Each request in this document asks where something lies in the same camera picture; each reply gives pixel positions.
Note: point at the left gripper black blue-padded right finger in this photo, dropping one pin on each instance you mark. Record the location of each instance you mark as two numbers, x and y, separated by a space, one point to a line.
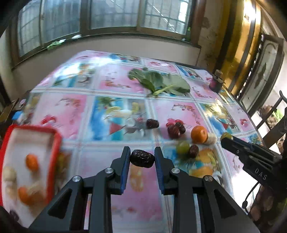
200 204

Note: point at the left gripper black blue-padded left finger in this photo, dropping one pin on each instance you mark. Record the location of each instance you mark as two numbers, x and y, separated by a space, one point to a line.
66 211

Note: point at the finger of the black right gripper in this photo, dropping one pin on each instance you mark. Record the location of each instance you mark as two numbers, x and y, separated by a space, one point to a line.
236 146

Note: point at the orange tangerine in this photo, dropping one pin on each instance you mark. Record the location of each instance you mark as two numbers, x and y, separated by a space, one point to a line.
199 134

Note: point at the dark red jujube date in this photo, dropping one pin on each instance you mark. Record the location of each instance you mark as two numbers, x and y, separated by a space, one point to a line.
142 158

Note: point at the green grape far right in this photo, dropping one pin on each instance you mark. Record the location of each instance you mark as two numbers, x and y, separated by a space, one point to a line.
226 135

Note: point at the green grape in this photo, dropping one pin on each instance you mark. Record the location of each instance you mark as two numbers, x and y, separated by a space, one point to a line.
226 135
182 148

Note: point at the white chunk by tangerine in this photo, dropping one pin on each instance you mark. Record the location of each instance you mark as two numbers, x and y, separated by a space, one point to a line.
211 139

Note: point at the dark jujube near grape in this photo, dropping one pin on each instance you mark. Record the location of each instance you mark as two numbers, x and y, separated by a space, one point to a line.
193 151

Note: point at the orange tangerine middle tray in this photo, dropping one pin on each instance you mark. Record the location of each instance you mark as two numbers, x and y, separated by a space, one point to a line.
24 196

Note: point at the orange tangerine tray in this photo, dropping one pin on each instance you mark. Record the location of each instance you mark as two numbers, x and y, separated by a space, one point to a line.
24 196
31 162

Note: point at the dark purple plum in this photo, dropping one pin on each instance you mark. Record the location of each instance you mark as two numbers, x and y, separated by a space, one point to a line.
14 215

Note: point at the dark red jujube pair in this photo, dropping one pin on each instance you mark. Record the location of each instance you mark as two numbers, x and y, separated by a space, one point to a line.
175 130

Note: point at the dark small jar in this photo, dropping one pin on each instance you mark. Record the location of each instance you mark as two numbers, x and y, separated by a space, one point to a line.
217 81

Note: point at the orange tangerine far tray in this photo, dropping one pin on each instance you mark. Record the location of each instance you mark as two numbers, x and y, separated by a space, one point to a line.
31 162

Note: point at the red-rimmed white tray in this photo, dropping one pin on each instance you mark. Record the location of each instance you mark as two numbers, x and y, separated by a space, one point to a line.
18 142

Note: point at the green leafy vegetable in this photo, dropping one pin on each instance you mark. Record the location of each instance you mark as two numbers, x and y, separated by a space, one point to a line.
158 82

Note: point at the floral plastic tablecloth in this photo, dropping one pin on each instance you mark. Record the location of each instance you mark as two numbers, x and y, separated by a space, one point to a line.
98 110

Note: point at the green cloth on sill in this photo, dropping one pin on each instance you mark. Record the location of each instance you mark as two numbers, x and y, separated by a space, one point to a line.
55 44

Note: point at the large framed window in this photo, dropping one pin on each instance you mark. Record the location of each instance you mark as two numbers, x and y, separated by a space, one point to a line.
39 23

